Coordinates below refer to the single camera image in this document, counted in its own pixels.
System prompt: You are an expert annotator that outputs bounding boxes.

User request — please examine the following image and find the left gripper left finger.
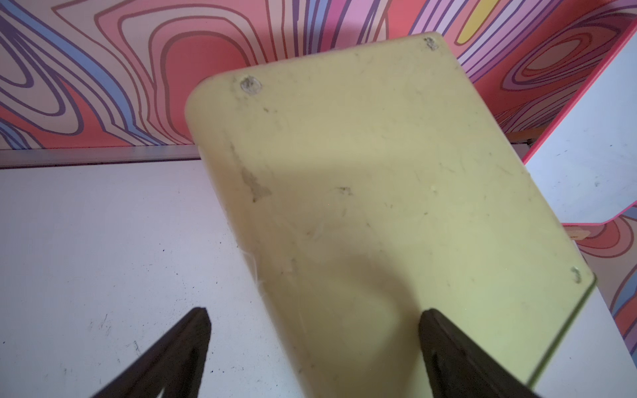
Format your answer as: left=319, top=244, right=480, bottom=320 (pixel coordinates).
left=95, top=308, right=212, bottom=397

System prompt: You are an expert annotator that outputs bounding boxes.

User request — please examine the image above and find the yellow green drawer cabinet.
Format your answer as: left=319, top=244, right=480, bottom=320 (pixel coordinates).
left=185, top=33, right=596, bottom=397

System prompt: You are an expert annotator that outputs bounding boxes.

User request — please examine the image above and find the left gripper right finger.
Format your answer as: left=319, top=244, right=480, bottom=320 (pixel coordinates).
left=418, top=308, right=537, bottom=398

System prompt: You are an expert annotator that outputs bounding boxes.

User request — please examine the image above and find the pink framed whiteboard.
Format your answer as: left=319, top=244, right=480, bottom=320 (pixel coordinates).
left=523, top=24, right=636, bottom=225

